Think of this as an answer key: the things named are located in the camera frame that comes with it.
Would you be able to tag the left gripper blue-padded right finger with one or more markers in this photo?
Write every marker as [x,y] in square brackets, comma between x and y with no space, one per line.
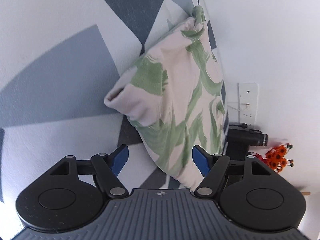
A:
[202,159]

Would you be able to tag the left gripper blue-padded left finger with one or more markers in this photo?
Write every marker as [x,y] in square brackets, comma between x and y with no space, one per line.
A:
[118,159]

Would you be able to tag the green leaf print shirt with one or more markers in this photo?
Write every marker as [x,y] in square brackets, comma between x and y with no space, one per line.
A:
[173,95]

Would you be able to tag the orange artificial flowers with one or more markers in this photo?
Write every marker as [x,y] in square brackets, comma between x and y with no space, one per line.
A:
[275,157]

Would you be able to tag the white wall socket panel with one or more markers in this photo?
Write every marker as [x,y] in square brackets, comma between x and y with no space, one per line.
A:
[248,103]

